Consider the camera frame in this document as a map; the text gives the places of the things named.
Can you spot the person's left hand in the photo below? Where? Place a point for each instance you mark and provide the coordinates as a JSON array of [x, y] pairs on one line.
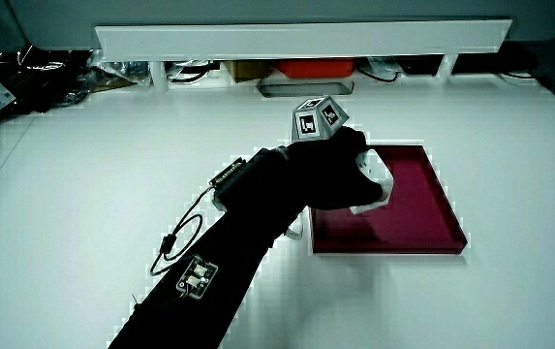
[[328, 174]]

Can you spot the white socket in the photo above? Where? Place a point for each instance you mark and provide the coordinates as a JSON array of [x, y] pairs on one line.
[[379, 173]]

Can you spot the person's left forearm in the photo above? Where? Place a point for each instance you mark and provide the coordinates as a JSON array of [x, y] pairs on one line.
[[224, 252]]

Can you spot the flat grey tray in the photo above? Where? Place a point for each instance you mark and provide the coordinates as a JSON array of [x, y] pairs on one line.
[[306, 88]]

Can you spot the dark red tray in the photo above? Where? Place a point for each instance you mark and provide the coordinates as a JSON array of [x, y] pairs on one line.
[[417, 213]]

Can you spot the metal wrist connector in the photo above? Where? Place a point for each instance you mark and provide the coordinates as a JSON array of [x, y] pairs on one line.
[[227, 173]]

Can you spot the red box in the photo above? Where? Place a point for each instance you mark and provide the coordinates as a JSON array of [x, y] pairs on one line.
[[316, 68]]

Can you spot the brown cardboard box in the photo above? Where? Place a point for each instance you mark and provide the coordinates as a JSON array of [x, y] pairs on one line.
[[245, 69]]

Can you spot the white desk shelf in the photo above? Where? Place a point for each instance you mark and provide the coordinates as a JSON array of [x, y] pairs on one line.
[[301, 40]]

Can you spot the small circuit board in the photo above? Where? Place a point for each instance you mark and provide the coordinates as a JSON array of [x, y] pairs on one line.
[[197, 277]]

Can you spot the clear plastic bag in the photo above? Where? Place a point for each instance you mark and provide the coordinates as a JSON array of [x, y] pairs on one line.
[[124, 70]]

